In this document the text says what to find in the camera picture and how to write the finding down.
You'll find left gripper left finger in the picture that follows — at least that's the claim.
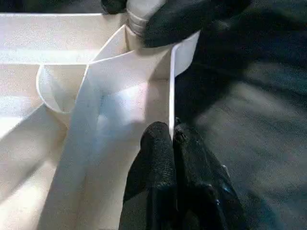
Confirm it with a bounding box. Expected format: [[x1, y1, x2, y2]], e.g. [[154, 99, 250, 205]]
[[121, 121, 178, 230]]

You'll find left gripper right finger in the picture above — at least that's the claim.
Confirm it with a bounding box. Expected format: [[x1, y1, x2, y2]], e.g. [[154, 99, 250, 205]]
[[173, 116, 247, 230]]

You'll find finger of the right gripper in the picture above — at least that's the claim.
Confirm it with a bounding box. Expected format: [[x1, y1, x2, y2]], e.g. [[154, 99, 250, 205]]
[[100, 0, 128, 14], [141, 0, 253, 49]]

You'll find white plastic table leg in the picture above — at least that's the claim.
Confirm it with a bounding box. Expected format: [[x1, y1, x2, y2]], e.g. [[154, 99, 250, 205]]
[[125, 0, 168, 37]]

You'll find white plastic table top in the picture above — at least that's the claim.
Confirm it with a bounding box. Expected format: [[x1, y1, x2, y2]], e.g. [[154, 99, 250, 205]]
[[0, 12, 201, 230]]

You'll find black work mat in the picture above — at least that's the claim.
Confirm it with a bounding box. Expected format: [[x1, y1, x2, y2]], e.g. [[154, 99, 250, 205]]
[[0, 0, 307, 230]]

